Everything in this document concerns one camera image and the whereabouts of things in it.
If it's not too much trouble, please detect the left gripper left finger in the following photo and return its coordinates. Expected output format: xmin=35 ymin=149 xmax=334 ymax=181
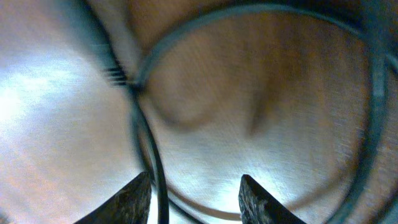
xmin=75 ymin=172 xmax=152 ymax=224

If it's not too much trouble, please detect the black cable with gold plugs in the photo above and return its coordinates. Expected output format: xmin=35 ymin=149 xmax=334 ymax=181
xmin=62 ymin=0 xmax=398 ymax=224

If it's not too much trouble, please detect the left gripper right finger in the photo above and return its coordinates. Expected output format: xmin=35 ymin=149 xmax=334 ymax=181
xmin=238 ymin=174 xmax=305 ymax=224

